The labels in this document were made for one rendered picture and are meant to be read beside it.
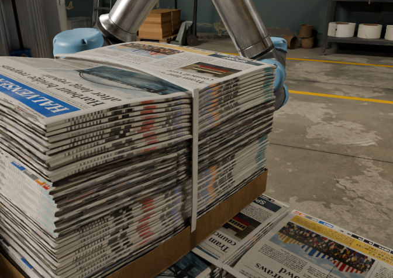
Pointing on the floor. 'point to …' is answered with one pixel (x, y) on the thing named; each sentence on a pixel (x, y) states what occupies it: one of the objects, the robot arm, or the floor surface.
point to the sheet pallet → (161, 26)
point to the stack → (282, 249)
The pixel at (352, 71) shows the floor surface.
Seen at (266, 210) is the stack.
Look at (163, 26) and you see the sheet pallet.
